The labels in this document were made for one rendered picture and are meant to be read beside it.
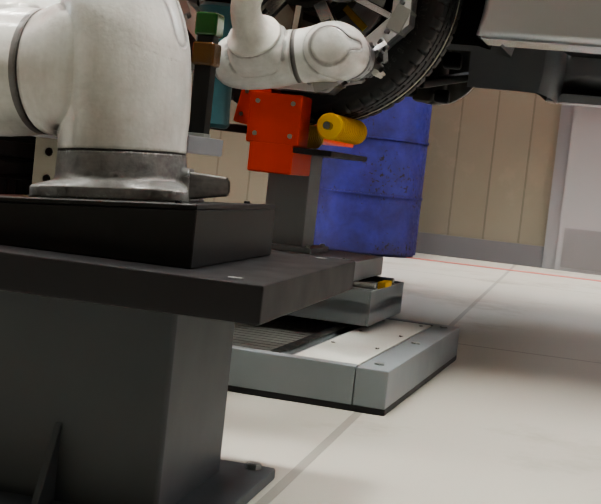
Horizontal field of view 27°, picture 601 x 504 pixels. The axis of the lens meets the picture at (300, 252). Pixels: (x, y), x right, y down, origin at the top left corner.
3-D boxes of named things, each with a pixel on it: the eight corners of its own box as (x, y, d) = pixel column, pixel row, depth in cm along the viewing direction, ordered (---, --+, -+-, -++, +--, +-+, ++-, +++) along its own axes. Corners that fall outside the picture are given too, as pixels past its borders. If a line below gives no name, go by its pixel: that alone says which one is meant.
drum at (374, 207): (422, 255, 701) (442, 87, 695) (407, 260, 642) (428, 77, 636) (317, 242, 714) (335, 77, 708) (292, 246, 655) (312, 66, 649)
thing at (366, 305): (400, 317, 304) (404, 277, 304) (367, 331, 270) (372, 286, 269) (207, 290, 318) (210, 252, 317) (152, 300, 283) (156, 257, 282)
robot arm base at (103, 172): (220, 204, 141) (222, 154, 141) (25, 196, 142) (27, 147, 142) (236, 203, 159) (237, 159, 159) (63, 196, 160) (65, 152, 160)
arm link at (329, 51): (371, 23, 237) (304, 31, 241) (352, 11, 222) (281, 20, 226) (375, 80, 237) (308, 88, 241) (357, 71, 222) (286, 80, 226)
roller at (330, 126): (368, 146, 294) (371, 121, 294) (337, 140, 266) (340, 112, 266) (344, 144, 296) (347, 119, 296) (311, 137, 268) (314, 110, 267)
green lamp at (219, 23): (223, 39, 214) (225, 15, 214) (215, 36, 211) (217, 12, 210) (201, 37, 215) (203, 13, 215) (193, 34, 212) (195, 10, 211)
